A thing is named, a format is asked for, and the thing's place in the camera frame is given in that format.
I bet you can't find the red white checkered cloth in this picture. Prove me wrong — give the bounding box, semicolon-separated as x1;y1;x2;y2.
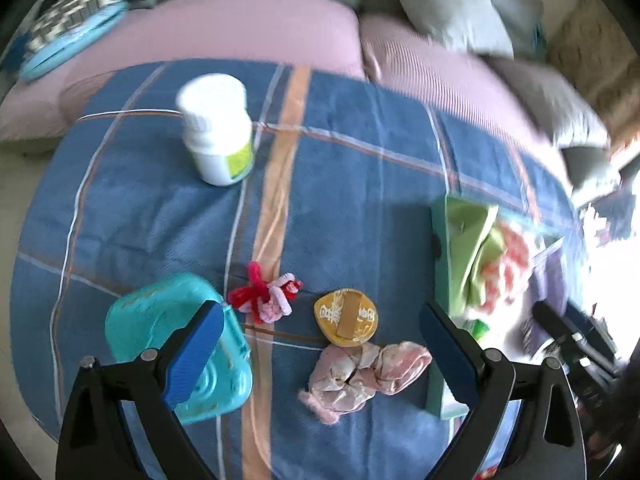
470;222;533;311

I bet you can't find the pink sofa cover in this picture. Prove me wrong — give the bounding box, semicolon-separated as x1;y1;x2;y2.
0;0;556;151

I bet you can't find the pink scrunchie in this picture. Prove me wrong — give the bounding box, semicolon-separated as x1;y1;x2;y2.
298;341;432;425

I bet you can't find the teal tissue pack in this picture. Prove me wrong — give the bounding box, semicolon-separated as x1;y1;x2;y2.
104;273;252;425

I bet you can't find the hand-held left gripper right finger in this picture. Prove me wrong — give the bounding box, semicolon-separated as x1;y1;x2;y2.
419;302;587;480

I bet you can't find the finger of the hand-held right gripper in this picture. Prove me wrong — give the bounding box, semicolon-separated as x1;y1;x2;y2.
532;301;617;376

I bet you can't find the grey pillow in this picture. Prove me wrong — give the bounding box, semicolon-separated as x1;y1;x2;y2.
372;0;545;58
482;55;612;150

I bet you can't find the gold round packet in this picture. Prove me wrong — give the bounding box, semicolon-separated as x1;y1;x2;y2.
313;288;379;347

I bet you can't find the red pink pipe cleaner flower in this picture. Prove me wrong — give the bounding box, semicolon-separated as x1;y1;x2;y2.
228;261;304;323

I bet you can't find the light green cloth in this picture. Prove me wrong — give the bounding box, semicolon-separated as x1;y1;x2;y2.
445;197;506;318

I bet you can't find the green packet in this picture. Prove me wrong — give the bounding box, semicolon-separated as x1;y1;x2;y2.
462;320;491;343

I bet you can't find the white bottle with green label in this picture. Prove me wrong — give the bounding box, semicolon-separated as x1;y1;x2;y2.
177;74;255;187

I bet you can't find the blue plaid blanket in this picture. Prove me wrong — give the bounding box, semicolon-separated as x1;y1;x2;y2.
10;59;588;480

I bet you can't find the beige patterned curtain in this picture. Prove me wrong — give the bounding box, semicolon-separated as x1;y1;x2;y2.
547;0;640;131

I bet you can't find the black white patterned cloth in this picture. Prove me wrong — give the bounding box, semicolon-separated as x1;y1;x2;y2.
585;200;632;247

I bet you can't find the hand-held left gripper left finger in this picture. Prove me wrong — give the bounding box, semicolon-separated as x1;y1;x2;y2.
55;300;226;480

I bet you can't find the purple cloth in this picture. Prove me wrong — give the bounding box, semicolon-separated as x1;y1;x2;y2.
520;250;571;356

